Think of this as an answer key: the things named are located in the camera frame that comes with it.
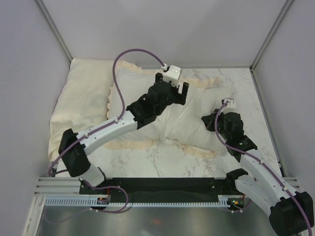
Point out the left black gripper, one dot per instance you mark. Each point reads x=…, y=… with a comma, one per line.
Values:
x=178, y=98

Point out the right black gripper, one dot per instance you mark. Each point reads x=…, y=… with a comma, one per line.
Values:
x=209, y=120

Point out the white ruffled pillowcase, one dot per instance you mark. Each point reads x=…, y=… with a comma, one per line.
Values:
x=164, y=113

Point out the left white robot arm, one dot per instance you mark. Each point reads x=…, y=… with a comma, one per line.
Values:
x=75, y=147

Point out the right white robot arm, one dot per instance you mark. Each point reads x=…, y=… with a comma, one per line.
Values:
x=289, y=211

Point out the cream yellow pillow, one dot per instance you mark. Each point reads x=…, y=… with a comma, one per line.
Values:
x=83, y=100

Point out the shiny metal sheet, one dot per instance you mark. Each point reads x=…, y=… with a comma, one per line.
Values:
x=154, y=221

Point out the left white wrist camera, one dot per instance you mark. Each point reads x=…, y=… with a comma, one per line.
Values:
x=171, y=74

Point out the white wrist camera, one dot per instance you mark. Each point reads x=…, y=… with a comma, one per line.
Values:
x=229, y=105
x=171, y=74

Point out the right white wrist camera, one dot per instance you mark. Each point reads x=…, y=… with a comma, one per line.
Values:
x=229, y=105

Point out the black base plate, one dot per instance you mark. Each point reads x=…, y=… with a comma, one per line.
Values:
x=163, y=189

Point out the left aluminium corner post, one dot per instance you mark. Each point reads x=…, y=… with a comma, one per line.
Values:
x=53, y=28

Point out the aluminium corner post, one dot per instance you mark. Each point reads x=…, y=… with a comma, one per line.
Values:
x=272, y=32
x=53, y=28

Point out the right aluminium corner post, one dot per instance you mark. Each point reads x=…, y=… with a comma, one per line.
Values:
x=272, y=32

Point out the white slotted cable duct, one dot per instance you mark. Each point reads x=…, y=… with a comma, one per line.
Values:
x=220, y=201

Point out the aluminium frame rail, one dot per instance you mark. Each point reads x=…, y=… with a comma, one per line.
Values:
x=67, y=185

